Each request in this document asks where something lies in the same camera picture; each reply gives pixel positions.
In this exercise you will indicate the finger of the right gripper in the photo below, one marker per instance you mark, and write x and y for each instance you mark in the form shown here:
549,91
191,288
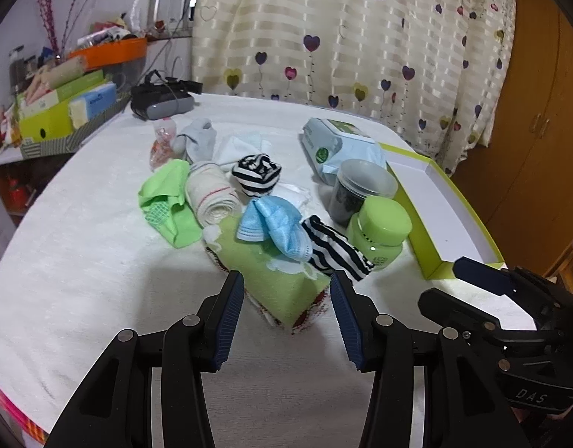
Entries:
496,281
455,317

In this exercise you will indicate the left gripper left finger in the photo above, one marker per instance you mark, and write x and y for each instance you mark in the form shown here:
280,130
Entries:
220,315

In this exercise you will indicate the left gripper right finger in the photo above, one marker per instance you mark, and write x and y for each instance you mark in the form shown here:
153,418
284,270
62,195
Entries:
356,316

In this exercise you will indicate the black white striped sock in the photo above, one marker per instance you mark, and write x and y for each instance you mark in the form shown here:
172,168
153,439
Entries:
332,252

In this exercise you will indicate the green towel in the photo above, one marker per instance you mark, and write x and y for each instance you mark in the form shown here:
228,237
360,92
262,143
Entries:
289,294

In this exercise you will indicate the blue face mask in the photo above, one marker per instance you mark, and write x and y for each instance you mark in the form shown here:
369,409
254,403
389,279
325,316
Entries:
274,218

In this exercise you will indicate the cream bandage sock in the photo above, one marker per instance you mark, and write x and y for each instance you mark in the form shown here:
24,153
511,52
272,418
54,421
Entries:
210,195

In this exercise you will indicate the bright green sock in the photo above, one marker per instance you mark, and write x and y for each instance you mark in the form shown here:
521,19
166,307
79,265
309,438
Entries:
163,201

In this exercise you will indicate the red clear plastic packet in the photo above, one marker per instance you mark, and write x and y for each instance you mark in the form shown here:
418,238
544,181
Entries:
161,150

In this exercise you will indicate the grey sock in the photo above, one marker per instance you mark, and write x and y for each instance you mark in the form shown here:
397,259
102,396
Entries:
195,143

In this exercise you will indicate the white cloth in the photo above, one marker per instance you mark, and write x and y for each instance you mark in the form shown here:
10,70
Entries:
295,195

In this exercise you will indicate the green white shallow box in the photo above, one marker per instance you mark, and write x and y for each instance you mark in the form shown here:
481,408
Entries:
444,225

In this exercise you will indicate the green lidded jar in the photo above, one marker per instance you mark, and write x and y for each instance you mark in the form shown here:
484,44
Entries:
379,230

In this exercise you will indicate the wooden wardrobe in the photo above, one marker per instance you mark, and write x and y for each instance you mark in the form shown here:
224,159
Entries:
521,185

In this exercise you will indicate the clear jar dark contents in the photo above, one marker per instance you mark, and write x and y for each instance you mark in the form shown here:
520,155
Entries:
355,181

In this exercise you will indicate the wet wipes pack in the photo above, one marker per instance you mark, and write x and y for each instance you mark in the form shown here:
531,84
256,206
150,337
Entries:
329,142

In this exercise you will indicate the black grey VR headset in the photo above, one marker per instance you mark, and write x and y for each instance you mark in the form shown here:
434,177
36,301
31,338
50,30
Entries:
158,97

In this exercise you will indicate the heart pattern curtain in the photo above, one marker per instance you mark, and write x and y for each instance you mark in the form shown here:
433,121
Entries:
430,70

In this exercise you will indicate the blue tissue box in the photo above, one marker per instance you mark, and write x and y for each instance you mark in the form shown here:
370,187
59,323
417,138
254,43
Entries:
85,107

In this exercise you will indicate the striped tray with boxes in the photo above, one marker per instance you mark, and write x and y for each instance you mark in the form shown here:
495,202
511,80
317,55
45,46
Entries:
72,143

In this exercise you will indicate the green carton box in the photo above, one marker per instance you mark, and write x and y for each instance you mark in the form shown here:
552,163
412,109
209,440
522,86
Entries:
48,117

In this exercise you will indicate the orange tray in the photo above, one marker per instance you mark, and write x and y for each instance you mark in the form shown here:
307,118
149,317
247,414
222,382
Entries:
113,53

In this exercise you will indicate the purple dried branches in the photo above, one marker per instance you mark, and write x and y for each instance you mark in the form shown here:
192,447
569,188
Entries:
50,9

